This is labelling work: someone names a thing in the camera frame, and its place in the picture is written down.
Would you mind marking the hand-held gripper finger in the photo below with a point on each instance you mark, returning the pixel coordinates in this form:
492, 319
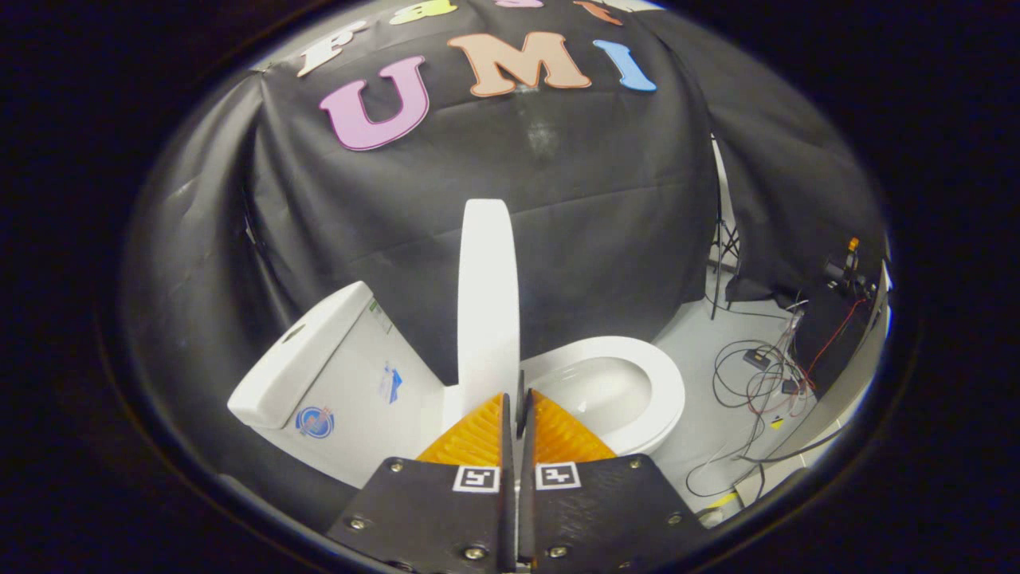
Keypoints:
526, 478
507, 478

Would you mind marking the white toilet lid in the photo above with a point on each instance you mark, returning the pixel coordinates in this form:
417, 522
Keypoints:
488, 303

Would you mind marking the white ceramic toilet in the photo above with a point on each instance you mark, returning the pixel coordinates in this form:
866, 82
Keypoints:
351, 414

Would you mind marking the white toilet tank cover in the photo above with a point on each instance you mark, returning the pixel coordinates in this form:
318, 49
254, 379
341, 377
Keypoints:
295, 359

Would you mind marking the yellow black hazard tape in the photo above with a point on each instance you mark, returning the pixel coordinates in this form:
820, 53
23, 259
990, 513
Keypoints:
723, 501

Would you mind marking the black power adapter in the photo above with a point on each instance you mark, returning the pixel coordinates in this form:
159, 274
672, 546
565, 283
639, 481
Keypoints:
755, 357
790, 387

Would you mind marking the black backdrop cloth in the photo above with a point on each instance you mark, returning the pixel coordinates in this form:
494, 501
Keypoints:
558, 199

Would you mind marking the black cloth covered stand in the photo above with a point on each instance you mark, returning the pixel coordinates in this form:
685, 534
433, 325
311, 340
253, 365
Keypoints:
829, 335

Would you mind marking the orange black gripper device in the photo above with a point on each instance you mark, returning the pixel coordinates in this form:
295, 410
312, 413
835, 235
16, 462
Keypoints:
845, 271

